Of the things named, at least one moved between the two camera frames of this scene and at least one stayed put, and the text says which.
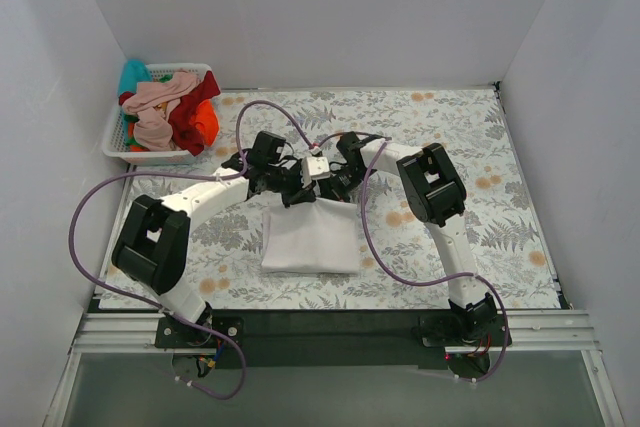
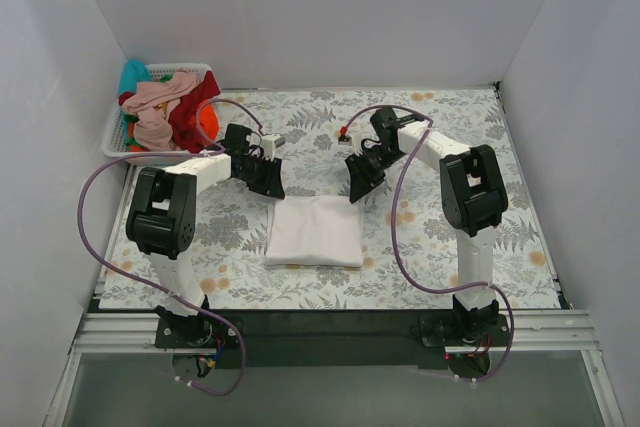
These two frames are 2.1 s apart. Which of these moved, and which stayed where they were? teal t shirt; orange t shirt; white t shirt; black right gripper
Moved: black right gripper
Stayed: white t shirt; teal t shirt; orange t shirt
